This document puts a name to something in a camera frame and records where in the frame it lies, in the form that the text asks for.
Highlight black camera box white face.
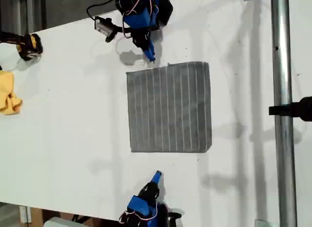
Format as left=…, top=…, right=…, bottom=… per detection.
left=94, top=16, right=116, bottom=43

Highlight black camera stalk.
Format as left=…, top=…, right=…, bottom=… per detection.
left=112, top=25, right=133, bottom=34

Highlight black yellow power tool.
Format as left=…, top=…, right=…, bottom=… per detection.
left=0, top=31, right=44, bottom=62

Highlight white table leg bracket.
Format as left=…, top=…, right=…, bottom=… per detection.
left=19, top=206, right=32, bottom=224

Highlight black camera box with label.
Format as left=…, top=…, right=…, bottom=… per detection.
left=167, top=211, right=183, bottom=227

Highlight yellow cloth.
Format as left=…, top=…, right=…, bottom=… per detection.
left=0, top=70, right=23, bottom=115

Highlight grey striped towel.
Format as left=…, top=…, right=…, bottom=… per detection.
left=126, top=61, right=213, bottom=154

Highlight black camera cable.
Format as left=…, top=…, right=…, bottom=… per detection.
left=86, top=0, right=118, bottom=20

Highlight steel post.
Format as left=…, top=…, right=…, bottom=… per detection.
left=270, top=0, right=298, bottom=227

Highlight black clamp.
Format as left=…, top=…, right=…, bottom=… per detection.
left=269, top=96, right=312, bottom=123

